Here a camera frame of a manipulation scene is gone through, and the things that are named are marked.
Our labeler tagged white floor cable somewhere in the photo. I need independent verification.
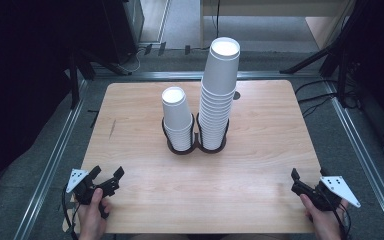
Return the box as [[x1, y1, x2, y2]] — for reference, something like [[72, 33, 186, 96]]
[[121, 46, 146, 73]]

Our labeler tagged black cabinet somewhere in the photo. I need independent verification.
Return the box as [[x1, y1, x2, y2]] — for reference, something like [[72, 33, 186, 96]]
[[101, 0, 145, 65]]

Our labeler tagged light wooden furniture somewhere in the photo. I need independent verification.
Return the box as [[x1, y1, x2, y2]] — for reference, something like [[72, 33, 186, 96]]
[[199, 0, 358, 50]]

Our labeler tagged tall stack of white cups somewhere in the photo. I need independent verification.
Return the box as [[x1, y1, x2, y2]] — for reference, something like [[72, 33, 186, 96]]
[[198, 36, 242, 151]]

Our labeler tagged aluminium frame rail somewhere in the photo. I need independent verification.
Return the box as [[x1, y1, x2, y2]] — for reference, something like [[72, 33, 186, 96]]
[[324, 79, 384, 240], [13, 79, 90, 240], [92, 70, 322, 81]]

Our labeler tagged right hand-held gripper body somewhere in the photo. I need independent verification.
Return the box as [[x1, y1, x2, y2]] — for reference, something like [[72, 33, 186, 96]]
[[291, 175, 362, 212]]

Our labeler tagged black tripod stand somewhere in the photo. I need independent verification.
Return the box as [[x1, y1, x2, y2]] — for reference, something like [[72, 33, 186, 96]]
[[279, 0, 359, 108]]

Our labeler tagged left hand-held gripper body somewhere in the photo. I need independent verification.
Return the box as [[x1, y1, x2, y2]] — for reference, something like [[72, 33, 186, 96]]
[[65, 168, 120, 205]]

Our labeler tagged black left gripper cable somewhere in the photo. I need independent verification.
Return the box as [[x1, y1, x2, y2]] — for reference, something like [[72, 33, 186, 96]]
[[61, 184, 82, 240]]

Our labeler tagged black hanging cable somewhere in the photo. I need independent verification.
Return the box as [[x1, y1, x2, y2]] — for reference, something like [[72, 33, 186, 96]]
[[193, 0, 222, 51]]

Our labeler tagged black floor cable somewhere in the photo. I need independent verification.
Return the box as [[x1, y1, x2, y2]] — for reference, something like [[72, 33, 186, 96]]
[[301, 98, 335, 118], [294, 78, 330, 96], [297, 92, 336, 105]]

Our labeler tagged person's right hand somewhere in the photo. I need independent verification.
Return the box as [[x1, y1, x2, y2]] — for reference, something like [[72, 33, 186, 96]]
[[299, 194, 350, 240]]

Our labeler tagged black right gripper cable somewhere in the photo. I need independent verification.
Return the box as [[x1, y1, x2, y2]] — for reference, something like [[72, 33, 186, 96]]
[[326, 191, 352, 240]]

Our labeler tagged black double cup holder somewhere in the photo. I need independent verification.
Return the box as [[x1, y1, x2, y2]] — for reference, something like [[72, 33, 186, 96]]
[[161, 113, 230, 156]]

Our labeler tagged short stack of white cups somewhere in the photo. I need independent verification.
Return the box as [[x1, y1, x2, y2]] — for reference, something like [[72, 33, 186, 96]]
[[161, 86, 195, 152]]

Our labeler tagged person's left hand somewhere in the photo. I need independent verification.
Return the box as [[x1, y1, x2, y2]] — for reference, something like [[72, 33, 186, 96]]
[[77, 188, 112, 240]]

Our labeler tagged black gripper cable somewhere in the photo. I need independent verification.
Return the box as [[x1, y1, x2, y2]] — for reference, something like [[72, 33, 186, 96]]
[[61, 184, 82, 240], [326, 191, 352, 240]]

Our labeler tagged dark curtain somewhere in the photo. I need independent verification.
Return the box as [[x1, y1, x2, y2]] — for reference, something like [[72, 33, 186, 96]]
[[0, 0, 114, 221], [344, 0, 384, 159]]

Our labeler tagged black metal stand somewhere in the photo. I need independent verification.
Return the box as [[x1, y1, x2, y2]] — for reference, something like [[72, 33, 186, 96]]
[[67, 49, 133, 110]]

